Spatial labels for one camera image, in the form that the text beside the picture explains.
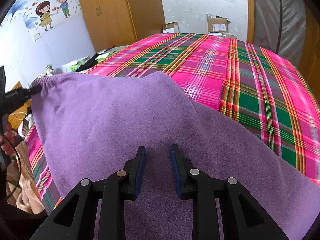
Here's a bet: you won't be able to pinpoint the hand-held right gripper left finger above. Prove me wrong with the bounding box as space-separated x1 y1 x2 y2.
30 146 147 240

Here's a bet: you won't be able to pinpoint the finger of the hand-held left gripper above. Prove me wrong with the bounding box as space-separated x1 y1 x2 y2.
22 85 42 97

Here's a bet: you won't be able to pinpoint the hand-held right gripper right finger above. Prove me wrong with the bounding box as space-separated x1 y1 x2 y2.
170 144 288 240

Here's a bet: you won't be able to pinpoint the purple fleece pants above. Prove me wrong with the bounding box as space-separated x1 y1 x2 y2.
31 71 320 240

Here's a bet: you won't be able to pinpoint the person's left hand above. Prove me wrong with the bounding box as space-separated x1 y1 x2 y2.
1 126 18 157

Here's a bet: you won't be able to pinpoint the large green tissue pack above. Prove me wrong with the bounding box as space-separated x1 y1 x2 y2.
70 59 87 72

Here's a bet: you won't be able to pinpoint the black cloth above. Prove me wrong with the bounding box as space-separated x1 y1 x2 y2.
76 54 105 73

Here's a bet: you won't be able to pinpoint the wooden wardrobe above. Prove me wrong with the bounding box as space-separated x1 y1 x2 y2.
75 0 165 53

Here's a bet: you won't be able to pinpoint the pink green plaid bed sheet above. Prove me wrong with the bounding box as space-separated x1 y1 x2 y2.
25 32 320 208

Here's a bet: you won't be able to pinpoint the white cardboard box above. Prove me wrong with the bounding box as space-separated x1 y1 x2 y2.
162 22 179 34

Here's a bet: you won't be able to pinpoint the brown cardboard box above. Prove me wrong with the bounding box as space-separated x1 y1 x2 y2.
206 14 230 33

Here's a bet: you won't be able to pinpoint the wooden door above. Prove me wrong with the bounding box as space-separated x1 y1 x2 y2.
297 5 320 85

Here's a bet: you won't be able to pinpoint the grey plastic zip curtain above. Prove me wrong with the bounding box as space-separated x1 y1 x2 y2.
252 0 307 60

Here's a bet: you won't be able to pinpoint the black cable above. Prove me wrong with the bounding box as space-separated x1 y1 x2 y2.
5 135 23 198

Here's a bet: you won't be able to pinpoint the cartoon wall poster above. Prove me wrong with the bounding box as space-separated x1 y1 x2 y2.
0 0 83 33

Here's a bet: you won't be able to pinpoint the wooden door frame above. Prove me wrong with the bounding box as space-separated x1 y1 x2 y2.
245 0 255 44

